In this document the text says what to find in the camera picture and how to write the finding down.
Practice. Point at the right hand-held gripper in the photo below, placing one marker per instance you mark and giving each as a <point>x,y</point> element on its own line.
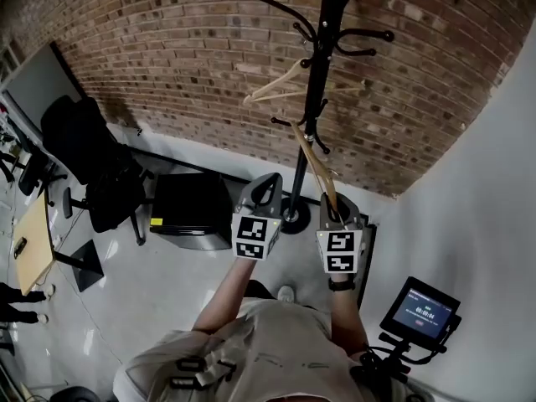
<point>340,249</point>

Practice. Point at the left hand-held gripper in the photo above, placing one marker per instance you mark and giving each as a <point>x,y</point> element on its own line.
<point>251,237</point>

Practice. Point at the wooden hanger with metal hook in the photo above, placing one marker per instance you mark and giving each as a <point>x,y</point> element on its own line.
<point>328,187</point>

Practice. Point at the black coat rack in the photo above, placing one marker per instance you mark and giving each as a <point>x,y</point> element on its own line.
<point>315,78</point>

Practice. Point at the person's right forearm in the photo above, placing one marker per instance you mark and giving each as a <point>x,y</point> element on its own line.
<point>345,316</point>

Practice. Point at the person's left forearm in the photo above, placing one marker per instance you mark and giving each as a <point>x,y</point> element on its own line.
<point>226,295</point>

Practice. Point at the pale wooden hanger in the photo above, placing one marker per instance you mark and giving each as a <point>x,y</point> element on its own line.
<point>274,80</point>

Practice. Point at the black wristband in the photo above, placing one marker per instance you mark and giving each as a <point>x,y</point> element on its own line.
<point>341,285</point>

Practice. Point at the black box yellow sticker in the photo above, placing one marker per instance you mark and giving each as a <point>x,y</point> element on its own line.
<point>188,207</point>

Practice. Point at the person's black trousers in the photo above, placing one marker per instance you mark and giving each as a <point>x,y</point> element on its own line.
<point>259,289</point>

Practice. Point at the person's right white shoe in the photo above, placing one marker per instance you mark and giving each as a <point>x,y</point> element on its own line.
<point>286,295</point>

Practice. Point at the black monitor screen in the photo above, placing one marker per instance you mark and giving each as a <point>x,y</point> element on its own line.
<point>423,308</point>

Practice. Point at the person's beige shirt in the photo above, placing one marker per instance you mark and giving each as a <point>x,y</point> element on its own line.
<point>285,341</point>

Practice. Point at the black mesh office chair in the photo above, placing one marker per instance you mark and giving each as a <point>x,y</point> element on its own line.
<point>84,140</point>

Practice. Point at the black swivel chair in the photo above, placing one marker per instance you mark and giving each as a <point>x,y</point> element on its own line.
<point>31,174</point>

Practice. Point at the wooden table black base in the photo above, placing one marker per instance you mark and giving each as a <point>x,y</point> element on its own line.
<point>33,245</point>

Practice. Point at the dark handheld device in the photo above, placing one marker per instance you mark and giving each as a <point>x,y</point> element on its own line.
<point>19,247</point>

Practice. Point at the grey partition panel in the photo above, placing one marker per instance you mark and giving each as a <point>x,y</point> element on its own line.
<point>37,82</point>

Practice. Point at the black round base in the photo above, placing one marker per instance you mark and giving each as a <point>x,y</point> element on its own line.
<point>75,395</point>

